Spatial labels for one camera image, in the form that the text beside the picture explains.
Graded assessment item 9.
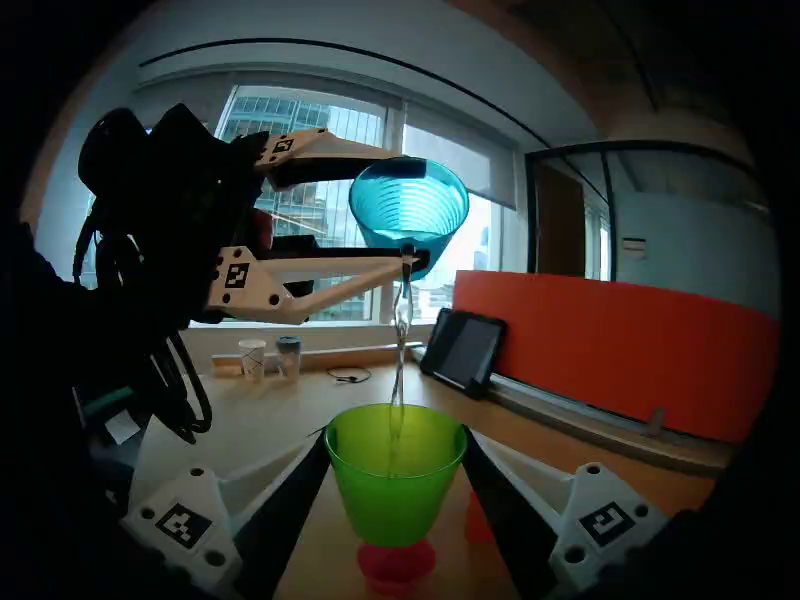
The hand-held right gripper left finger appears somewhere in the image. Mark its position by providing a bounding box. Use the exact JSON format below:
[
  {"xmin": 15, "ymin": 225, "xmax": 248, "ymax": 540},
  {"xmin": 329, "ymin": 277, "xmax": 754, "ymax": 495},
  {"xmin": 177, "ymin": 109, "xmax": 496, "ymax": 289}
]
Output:
[{"xmin": 118, "ymin": 427, "xmax": 334, "ymax": 600}]

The black tablet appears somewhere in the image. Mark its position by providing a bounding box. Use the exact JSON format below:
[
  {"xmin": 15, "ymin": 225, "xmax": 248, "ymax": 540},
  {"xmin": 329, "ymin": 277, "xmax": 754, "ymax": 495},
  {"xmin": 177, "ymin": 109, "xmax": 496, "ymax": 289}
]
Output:
[{"xmin": 417, "ymin": 307, "xmax": 509, "ymax": 401}]

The blue plastic cup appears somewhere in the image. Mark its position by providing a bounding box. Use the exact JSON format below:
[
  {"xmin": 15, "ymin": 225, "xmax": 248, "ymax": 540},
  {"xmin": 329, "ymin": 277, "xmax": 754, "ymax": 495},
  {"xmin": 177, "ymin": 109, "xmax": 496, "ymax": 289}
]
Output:
[{"xmin": 347, "ymin": 156, "xmax": 471, "ymax": 281}]

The white paper cup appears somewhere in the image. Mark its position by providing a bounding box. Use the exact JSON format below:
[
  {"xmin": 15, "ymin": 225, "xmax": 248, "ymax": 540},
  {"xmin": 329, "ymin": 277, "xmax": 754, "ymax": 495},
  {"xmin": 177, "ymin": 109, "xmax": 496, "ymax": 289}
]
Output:
[{"xmin": 237, "ymin": 338, "xmax": 268, "ymax": 383}]

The red plastic cup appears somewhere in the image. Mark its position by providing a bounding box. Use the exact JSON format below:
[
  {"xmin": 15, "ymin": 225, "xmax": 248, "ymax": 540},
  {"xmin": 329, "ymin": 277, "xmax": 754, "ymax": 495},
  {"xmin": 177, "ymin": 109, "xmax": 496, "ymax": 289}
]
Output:
[{"xmin": 356, "ymin": 539, "xmax": 437, "ymax": 595}]

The glass jar with dark lid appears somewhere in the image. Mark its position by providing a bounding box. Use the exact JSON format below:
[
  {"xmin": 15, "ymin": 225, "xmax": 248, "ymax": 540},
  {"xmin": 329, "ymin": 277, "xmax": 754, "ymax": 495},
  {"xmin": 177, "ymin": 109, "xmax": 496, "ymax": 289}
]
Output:
[{"xmin": 276, "ymin": 336, "xmax": 303, "ymax": 383}]

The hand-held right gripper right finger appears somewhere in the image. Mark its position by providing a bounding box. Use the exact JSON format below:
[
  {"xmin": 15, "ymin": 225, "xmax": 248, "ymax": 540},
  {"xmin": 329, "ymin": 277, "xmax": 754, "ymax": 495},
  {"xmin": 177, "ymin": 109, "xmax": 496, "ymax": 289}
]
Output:
[{"xmin": 462, "ymin": 424, "xmax": 673, "ymax": 600}]

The black cable bundle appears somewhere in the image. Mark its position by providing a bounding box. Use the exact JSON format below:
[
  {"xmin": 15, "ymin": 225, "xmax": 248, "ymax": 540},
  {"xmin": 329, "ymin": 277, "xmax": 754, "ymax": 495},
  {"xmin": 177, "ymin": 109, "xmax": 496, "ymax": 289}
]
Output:
[{"xmin": 72, "ymin": 209, "xmax": 215, "ymax": 446}]

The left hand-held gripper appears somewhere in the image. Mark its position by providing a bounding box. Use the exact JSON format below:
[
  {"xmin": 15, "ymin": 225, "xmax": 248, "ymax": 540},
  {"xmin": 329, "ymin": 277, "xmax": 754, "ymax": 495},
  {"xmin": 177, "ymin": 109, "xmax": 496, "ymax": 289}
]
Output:
[{"xmin": 76, "ymin": 102, "xmax": 433, "ymax": 333}]

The red desk screen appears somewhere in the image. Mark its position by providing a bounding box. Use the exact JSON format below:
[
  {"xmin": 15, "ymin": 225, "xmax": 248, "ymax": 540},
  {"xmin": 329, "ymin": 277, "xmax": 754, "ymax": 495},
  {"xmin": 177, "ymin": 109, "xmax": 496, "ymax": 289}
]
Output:
[{"xmin": 452, "ymin": 269, "xmax": 780, "ymax": 478}]

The green plastic cup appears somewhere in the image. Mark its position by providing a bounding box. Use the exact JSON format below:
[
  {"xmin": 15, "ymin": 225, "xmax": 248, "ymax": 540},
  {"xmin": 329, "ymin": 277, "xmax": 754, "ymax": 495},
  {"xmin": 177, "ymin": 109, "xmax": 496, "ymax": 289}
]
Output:
[{"xmin": 324, "ymin": 403, "xmax": 469, "ymax": 550}]

